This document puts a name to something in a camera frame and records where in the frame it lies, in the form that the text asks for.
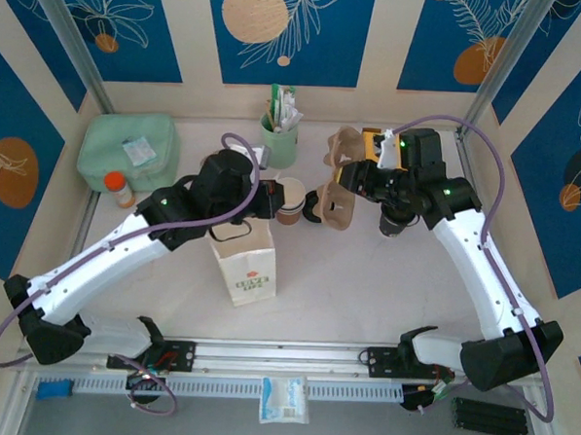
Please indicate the paper coffee cups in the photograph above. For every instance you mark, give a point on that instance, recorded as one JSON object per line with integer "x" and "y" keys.
{"x": 292, "y": 193}

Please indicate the brown pulp cup carrier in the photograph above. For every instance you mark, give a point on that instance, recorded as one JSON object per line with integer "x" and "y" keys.
{"x": 337, "y": 215}

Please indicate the black paper coffee cup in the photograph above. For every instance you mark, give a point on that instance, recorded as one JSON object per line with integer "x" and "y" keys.
{"x": 389, "y": 230}

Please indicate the white paper carry bag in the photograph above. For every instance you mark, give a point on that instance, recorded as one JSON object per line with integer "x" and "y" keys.
{"x": 249, "y": 269}

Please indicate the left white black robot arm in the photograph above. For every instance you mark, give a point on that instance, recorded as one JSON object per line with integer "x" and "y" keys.
{"x": 88, "y": 270}

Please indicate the white blue wipes pack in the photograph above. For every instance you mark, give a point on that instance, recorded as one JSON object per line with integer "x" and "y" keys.
{"x": 283, "y": 402}

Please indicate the stack of black lids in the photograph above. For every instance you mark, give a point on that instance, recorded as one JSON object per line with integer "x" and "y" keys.
{"x": 312, "y": 211}

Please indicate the mint green holder cup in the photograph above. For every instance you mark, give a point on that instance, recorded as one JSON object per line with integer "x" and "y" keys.
{"x": 277, "y": 146}

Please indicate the wooden stirrer sticks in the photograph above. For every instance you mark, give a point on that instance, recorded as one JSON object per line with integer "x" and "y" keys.
{"x": 269, "y": 115}

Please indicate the white paper sachets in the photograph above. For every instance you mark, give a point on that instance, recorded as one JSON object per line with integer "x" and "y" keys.
{"x": 292, "y": 110}

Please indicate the small clear wipe sachet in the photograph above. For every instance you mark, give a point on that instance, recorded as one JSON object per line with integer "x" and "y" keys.
{"x": 138, "y": 151}

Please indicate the green white stick packet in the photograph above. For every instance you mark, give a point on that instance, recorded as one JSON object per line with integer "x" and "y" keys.
{"x": 276, "y": 102}

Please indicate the orange capped small bottle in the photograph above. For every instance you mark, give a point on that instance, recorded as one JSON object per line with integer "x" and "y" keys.
{"x": 117, "y": 184}

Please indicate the green storage box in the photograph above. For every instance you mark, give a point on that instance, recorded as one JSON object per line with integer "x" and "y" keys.
{"x": 109, "y": 140}

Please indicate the black ridged block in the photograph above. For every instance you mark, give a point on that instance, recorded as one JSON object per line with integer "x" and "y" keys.
{"x": 489, "y": 419}

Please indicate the small blue plastic block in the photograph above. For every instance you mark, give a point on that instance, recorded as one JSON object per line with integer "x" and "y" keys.
{"x": 53, "y": 390}

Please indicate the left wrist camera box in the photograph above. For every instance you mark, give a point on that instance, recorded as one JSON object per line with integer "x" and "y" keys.
{"x": 263, "y": 155}

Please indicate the left aluminium side rail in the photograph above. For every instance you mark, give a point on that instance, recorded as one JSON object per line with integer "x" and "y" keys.
{"x": 88, "y": 216}

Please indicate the long aluminium base rail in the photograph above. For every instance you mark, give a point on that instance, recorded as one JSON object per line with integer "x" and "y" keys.
{"x": 283, "y": 356}

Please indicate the right aluminium frame post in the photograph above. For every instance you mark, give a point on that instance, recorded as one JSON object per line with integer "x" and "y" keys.
{"x": 503, "y": 63}

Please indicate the aluminium frame post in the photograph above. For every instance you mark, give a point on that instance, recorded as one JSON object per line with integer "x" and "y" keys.
{"x": 71, "y": 35}
{"x": 503, "y": 63}

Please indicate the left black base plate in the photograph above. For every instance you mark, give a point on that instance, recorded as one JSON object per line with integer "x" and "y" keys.
{"x": 181, "y": 355}

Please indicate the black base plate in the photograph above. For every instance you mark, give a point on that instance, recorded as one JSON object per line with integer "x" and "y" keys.
{"x": 181, "y": 355}
{"x": 380, "y": 363}

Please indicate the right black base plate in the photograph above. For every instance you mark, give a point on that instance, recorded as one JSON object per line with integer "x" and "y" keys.
{"x": 380, "y": 363}

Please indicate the left aluminium frame post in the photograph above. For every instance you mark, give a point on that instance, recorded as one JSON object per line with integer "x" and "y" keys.
{"x": 71, "y": 35}

